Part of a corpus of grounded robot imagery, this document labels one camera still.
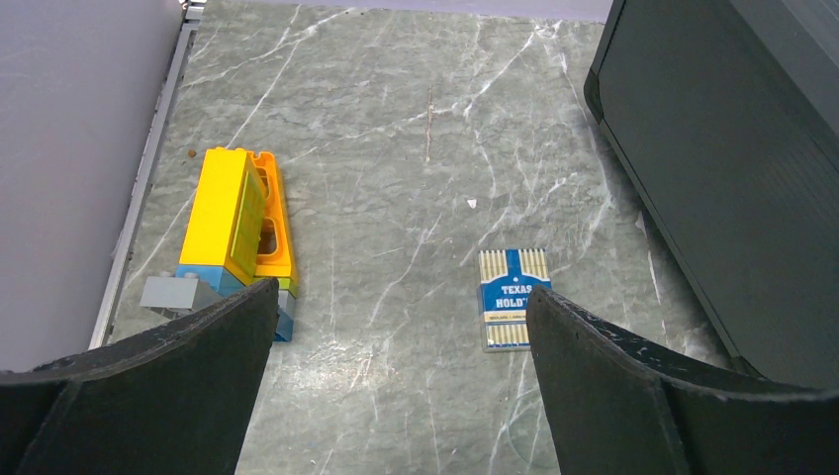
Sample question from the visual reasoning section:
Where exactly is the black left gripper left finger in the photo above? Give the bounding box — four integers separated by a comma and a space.
1, 280, 278, 474

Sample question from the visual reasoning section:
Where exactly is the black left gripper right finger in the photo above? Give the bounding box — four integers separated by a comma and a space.
526, 286, 838, 474

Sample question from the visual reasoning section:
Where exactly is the blue texas holdem card deck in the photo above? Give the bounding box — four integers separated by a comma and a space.
477, 248, 551, 352

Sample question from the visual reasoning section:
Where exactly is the yellow orange duplo brick tower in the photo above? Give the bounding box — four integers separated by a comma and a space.
140, 147, 299, 342

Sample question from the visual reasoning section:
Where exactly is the black poker chip case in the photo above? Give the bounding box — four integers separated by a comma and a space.
585, 0, 838, 388

